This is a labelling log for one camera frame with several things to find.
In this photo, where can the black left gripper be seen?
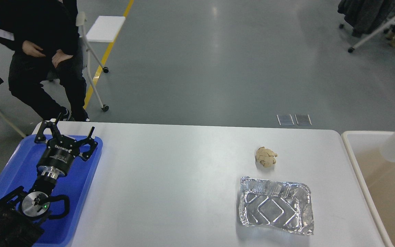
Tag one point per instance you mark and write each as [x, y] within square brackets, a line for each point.
[59, 156]

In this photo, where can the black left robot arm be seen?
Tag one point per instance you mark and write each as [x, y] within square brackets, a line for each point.
[44, 185]

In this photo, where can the seated person in black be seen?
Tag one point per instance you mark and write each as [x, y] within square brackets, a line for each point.
[44, 37]

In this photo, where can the white foam board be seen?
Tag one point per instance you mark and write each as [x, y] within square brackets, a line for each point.
[105, 29]

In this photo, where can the white office chair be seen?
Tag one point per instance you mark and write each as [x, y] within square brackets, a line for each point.
[87, 52]

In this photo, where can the crumpled brown paper ball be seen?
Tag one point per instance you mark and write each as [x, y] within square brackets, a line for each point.
[265, 157]

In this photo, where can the aluminium foil tray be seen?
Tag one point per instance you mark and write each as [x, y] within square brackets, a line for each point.
[285, 206]

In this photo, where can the left floor plate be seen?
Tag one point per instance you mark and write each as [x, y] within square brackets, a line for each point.
[285, 119]

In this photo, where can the floor plate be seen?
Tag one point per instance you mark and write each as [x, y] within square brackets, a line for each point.
[285, 119]
[303, 119]

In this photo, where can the right floor plate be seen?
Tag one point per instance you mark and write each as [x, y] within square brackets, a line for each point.
[303, 119]

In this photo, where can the chair with grey jacket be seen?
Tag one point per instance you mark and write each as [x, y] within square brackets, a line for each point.
[367, 17]

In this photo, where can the beige plastic bin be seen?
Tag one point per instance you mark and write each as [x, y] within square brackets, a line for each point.
[376, 177]

